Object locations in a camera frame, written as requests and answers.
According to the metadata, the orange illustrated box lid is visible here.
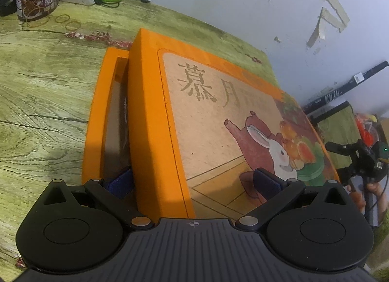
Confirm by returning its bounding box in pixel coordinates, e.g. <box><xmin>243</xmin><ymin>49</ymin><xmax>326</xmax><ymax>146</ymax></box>
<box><xmin>127</xmin><ymin>27</ymin><xmax>340</xmax><ymax>220</ymax></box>

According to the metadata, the green covered side table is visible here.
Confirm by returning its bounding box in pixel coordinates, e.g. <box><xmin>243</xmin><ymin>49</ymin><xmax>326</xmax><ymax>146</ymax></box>
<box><xmin>311</xmin><ymin>101</ymin><xmax>365</xmax><ymax>185</ymax></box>

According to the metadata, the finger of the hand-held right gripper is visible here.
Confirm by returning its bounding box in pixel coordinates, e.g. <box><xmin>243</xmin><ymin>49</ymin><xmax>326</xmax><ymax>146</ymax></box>
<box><xmin>340</xmin><ymin>160</ymin><xmax>365</xmax><ymax>185</ymax></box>
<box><xmin>325</xmin><ymin>141</ymin><xmax>361</xmax><ymax>156</ymax></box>

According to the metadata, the orange gift box base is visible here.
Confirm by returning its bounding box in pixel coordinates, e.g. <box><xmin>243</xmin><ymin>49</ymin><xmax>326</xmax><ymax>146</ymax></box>
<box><xmin>81</xmin><ymin>46</ymin><xmax>137</xmax><ymax>190</ymax></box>

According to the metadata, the orange red plastic bag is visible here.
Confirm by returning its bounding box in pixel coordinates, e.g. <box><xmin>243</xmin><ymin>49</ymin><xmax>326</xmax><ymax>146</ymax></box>
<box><xmin>354</xmin><ymin>113</ymin><xmax>382</xmax><ymax>147</ymax></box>

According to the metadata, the large rubber band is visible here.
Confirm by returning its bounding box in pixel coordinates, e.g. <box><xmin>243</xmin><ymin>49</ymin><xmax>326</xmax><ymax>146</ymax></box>
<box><xmin>21</xmin><ymin>16</ymin><xmax>51</xmax><ymax>29</ymax></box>

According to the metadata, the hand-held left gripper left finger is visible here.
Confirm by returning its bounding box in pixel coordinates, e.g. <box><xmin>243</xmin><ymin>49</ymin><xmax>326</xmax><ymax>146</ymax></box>
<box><xmin>45</xmin><ymin>169</ymin><xmax>151</xmax><ymax>231</ymax></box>

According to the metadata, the black metal rack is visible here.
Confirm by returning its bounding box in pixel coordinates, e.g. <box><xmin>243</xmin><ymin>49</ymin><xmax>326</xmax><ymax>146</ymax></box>
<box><xmin>302</xmin><ymin>61</ymin><xmax>389</xmax><ymax>115</ymax></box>

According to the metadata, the beige wall tape strip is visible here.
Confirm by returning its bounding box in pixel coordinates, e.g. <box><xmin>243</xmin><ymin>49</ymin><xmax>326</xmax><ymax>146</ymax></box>
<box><xmin>320</xmin><ymin>7</ymin><xmax>347</xmax><ymax>33</ymax></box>
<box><xmin>306</xmin><ymin>16</ymin><xmax>327</xmax><ymax>48</ymax></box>
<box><xmin>325</xmin><ymin>0</ymin><xmax>351</xmax><ymax>24</ymax></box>

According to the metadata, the person's right hand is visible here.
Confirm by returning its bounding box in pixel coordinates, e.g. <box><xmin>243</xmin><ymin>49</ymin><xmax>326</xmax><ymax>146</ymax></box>
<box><xmin>365</xmin><ymin>181</ymin><xmax>388</xmax><ymax>200</ymax></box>

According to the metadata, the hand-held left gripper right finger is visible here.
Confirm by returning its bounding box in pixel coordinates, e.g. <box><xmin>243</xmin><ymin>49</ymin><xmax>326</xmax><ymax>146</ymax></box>
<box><xmin>236</xmin><ymin>167</ymin><xmax>350</xmax><ymax>231</ymax></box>

